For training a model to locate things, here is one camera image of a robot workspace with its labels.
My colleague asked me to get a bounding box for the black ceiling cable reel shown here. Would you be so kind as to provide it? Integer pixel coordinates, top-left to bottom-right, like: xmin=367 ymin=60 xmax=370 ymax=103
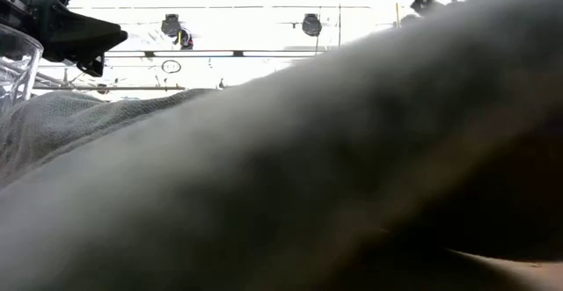
xmin=301 ymin=12 xmax=324 ymax=38
xmin=160 ymin=12 xmax=195 ymax=51

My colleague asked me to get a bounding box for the black coiled cable loop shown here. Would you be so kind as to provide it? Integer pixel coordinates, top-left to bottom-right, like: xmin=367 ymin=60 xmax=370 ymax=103
xmin=160 ymin=59 xmax=183 ymax=75

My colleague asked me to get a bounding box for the horizontal ceiling pipe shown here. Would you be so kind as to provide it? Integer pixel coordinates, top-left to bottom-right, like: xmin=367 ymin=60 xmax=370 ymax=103
xmin=33 ymin=84 xmax=188 ymax=92

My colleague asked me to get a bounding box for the light grey hat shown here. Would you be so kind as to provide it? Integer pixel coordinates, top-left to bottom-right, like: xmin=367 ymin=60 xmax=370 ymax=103
xmin=0 ymin=0 xmax=563 ymax=291

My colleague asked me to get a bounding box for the clear round container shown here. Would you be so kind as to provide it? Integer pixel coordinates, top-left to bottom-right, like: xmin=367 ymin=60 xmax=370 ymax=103
xmin=0 ymin=22 xmax=45 ymax=116

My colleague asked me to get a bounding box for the long ceiling light bar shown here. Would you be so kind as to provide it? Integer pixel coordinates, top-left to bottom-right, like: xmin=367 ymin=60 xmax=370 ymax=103
xmin=104 ymin=48 xmax=329 ymax=59

